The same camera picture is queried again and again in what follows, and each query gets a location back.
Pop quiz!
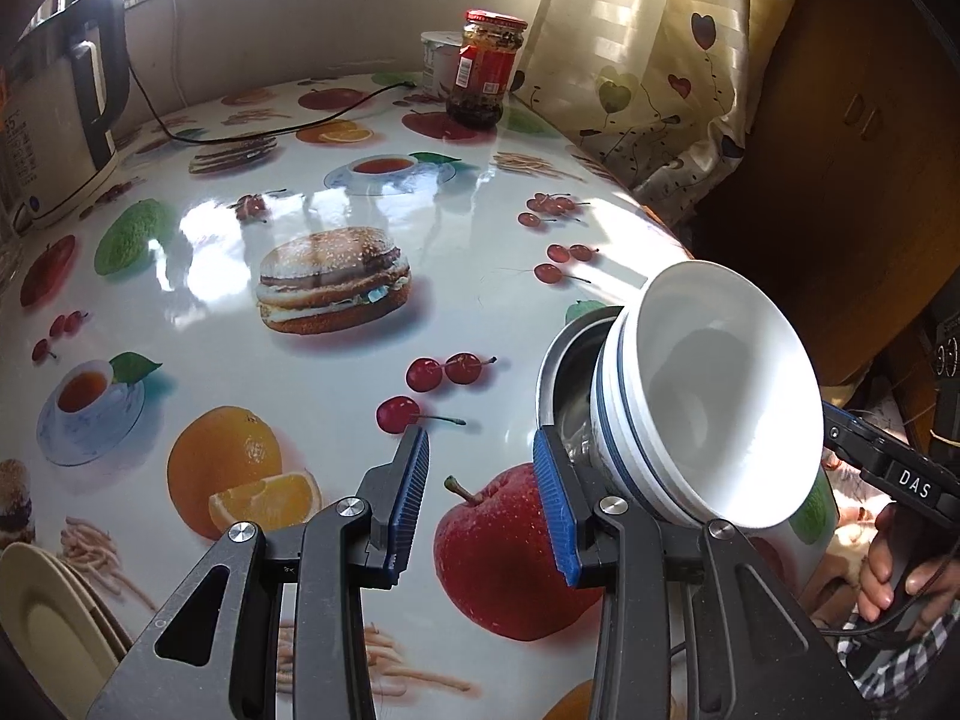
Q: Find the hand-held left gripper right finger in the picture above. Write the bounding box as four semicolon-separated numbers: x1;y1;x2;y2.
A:
531;424;856;720

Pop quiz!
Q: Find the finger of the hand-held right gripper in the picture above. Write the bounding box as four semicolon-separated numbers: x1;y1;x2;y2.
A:
822;400;887;475

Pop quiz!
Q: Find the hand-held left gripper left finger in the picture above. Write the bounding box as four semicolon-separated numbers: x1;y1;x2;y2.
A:
86;424;432;720

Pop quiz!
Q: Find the white bowl with blue stripe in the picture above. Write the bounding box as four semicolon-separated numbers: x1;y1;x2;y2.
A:
589;307;706;527
622;259;826;530

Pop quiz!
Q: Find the stainless steel bowl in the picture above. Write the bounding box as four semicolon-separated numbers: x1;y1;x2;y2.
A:
536;304;627;466

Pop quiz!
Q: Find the cream speckled plate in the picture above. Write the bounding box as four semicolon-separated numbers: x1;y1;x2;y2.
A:
64;551;137;657
0;540;125;720

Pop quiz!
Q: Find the person's right hand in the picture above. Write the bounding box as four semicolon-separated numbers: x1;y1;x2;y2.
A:
855;502;960;628

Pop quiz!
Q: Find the plaid clothing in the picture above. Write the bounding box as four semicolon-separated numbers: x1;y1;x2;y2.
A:
847;607;960;720

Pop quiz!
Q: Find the fruit printed tablecloth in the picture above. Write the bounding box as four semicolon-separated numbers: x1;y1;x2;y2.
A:
0;71;841;720

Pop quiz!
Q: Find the wooden cabinet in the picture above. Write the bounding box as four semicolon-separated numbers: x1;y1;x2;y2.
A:
690;0;960;383

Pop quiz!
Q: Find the glass jar with red lid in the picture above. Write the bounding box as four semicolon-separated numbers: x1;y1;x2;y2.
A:
446;9;530;128

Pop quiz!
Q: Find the white plastic cup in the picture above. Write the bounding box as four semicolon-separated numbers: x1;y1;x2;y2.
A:
418;30;470;102

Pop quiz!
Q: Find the heart print curtain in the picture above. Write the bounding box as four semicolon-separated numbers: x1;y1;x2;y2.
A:
514;0;811;230

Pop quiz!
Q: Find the cream electric kettle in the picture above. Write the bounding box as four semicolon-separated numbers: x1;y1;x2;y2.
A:
0;0;132;230

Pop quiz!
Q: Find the black power cable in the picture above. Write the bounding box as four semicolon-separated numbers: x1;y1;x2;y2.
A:
124;60;425;145

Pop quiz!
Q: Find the white wall cable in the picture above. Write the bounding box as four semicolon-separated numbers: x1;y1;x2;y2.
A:
169;0;192;117

